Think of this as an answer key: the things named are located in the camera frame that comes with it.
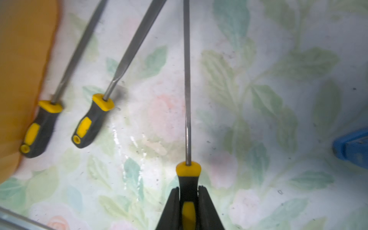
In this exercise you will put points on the file tool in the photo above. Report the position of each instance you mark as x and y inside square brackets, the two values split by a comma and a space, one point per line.
[90, 125]
[41, 129]
[188, 172]

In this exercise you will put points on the yellow plastic storage box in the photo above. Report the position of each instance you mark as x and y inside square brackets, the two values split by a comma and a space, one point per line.
[28, 30]

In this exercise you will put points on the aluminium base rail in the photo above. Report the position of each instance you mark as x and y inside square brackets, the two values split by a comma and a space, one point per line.
[14, 221]

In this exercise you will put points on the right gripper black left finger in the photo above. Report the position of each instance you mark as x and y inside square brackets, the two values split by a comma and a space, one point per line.
[169, 219]

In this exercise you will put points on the blue object on table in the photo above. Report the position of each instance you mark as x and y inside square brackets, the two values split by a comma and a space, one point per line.
[353, 147]

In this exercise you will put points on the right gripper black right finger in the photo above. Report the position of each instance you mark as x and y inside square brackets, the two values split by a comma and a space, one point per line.
[208, 216]

